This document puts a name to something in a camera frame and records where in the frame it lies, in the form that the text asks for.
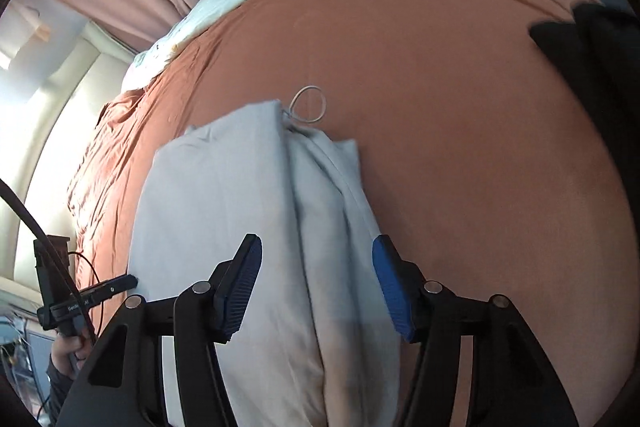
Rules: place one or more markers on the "person's left hand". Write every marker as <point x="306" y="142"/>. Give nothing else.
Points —
<point x="70" y="354"/>

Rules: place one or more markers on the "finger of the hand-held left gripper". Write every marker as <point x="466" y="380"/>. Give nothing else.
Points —
<point x="112" y="287"/>

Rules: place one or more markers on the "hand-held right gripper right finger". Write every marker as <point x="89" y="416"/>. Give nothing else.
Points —
<point x="395" y="292"/>

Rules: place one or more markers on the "black cloth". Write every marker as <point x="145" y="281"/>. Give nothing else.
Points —
<point x="595" y="62"/>

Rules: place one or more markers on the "brown bed sheet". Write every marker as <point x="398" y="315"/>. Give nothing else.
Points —
<point x="450" y="107"/>

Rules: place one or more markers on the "person's left forearm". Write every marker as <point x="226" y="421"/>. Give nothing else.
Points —
<point x="59" y="387"/>

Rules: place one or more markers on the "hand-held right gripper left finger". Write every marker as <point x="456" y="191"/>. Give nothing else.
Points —
<point x="240" y="287"/>

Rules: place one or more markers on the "light grey zip jacket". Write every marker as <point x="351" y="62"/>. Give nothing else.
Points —
<point x="225" y="187"/>

